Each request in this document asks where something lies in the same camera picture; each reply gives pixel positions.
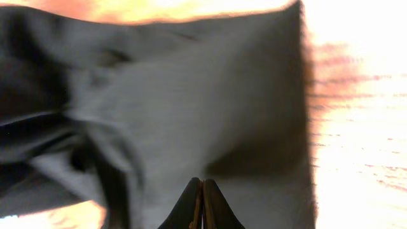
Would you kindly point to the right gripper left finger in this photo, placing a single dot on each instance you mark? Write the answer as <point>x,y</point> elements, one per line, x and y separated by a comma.
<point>187,212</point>

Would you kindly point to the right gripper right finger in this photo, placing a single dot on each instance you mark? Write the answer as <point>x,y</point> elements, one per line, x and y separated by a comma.
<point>217,213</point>

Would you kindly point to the black t-shirt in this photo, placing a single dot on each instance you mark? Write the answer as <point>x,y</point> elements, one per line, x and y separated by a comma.
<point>127,115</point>

